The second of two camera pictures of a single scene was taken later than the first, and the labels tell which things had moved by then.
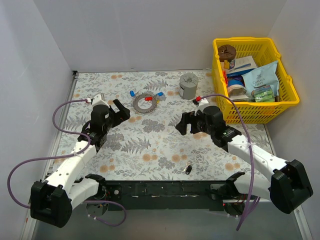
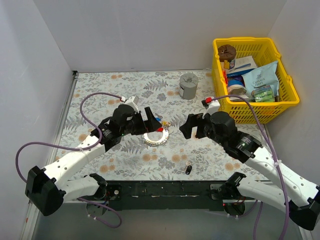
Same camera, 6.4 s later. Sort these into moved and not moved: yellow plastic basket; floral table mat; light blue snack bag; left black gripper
Moved: left black gripper
Not moved: yellow plastic basket; floral table mat; light blue snack bag
